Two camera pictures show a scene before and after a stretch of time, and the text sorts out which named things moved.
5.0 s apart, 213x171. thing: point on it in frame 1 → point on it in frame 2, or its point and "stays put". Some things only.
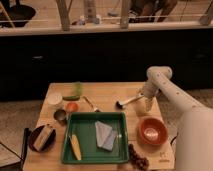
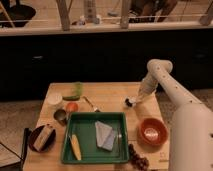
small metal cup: x=59 y=114 stays put
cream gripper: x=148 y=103 → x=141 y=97
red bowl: x=152 y=131 stays put
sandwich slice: x=42 y=137 stays put
